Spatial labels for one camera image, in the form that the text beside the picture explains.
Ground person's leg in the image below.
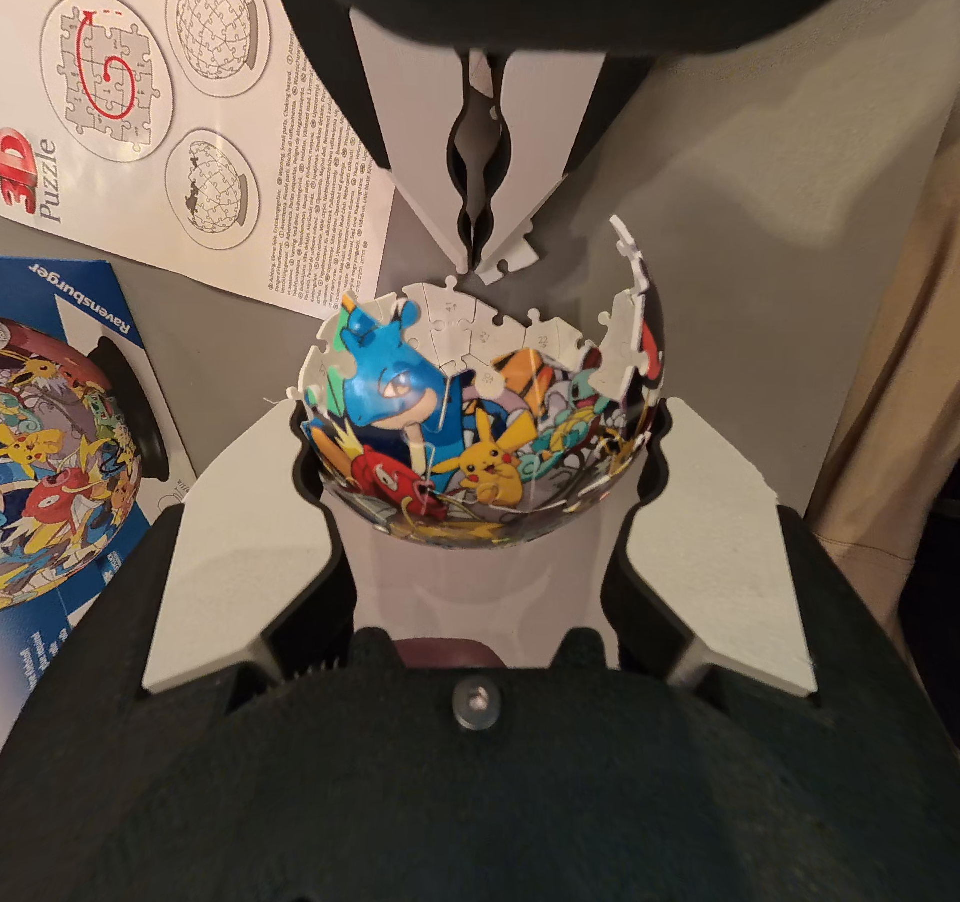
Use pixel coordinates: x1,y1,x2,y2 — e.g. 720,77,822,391
806,77,960,648

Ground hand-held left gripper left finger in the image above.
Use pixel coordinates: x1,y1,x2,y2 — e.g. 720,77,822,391
141,400,360,695

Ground blue puzzle box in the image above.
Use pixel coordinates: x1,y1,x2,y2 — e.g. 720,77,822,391
0,257,200,742

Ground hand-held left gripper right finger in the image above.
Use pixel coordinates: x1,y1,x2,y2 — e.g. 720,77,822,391
600,394,819,695

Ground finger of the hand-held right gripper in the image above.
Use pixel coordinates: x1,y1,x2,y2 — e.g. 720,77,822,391
478,49,610,281
348,6,483,275

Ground partly built puzzle ball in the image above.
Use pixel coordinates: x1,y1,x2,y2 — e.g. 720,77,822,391
285,214,669,547

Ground white puzzle pieces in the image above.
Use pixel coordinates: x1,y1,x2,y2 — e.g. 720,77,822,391
466,51,543,286

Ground white instruction leaflet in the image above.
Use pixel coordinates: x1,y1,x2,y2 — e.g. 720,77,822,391
0,0,397,320

